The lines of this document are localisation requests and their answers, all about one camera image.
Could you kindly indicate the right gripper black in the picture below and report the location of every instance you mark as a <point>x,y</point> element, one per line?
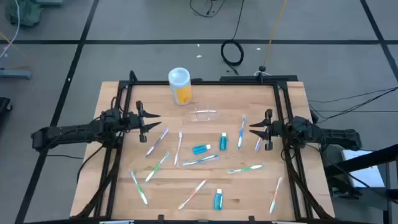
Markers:
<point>275,129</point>

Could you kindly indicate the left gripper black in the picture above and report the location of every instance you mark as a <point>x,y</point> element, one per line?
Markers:
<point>132,121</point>

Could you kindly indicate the purple toothbrush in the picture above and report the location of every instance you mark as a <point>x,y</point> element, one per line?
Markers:
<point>258,145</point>
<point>157,141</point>

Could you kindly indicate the blue toothbrush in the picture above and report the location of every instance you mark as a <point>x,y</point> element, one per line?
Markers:
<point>241,132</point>
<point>200,160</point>

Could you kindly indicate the white toothbrush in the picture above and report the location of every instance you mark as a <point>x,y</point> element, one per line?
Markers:
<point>178,147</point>

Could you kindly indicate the teal mouthwash bottle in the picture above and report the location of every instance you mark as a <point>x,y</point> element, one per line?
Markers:
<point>200,149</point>
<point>218,200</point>
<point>223,142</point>

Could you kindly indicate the green toothbrush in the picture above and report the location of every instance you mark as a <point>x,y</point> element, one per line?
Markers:
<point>157,167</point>
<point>245,169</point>
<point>139,187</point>

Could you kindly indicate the orange toothbrush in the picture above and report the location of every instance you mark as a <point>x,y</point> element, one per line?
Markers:
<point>192,194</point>
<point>276,195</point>

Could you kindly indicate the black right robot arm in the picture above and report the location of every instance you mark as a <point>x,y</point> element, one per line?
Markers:
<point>335,137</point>

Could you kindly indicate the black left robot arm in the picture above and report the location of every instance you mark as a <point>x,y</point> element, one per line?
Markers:
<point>71,132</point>

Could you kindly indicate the white canister with yellow label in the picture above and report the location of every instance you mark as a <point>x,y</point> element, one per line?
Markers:
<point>180,87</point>

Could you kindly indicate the clear acrylic holder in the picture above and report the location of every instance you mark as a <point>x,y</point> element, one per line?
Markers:
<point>203,115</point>

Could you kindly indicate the black metal stand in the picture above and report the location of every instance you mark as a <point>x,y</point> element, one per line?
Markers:
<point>357,161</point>

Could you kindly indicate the white box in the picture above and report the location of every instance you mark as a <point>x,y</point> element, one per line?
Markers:
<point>370,177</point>

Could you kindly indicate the grey flat base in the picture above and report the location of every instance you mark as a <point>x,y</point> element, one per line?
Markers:
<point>14,74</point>

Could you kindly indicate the black equipment piece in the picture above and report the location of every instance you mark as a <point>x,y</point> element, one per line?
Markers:
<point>3,109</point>

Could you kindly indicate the green cloth bag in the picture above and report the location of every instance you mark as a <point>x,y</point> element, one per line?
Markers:
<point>25,12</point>

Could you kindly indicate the black aluminium table frame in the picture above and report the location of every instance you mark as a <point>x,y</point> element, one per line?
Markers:
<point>149,83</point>

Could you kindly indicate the black camera mount knob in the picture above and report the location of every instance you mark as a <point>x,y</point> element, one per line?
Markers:
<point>262,68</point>

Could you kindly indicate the silver bracket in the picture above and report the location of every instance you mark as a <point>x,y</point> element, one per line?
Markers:
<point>289,222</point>
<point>116,222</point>

